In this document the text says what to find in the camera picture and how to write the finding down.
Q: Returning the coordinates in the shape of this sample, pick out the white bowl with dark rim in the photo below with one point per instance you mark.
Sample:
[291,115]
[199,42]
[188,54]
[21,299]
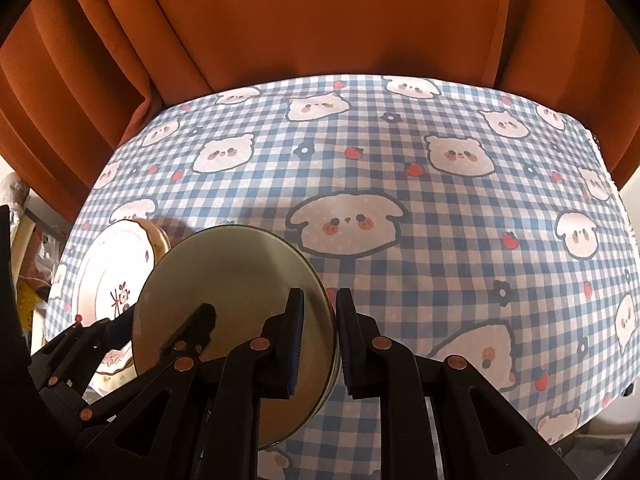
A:
[246,273]

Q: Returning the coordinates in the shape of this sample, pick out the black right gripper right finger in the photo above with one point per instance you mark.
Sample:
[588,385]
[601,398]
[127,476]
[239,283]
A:
[439,419]

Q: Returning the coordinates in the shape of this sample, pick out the blue checkered bear tablecloth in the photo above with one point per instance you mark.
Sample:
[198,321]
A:
[454,214]

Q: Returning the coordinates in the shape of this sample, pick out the white plate with red pattern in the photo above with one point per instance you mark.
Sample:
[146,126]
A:
[114,269]

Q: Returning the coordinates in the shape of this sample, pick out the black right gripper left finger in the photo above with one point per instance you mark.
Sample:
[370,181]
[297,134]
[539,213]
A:
[265,367]

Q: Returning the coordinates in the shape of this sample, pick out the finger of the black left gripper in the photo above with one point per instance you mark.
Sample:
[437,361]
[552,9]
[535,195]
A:
[73,357]
[154,426]

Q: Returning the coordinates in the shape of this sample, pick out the orange curtain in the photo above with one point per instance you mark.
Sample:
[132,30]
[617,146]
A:
[81,77]

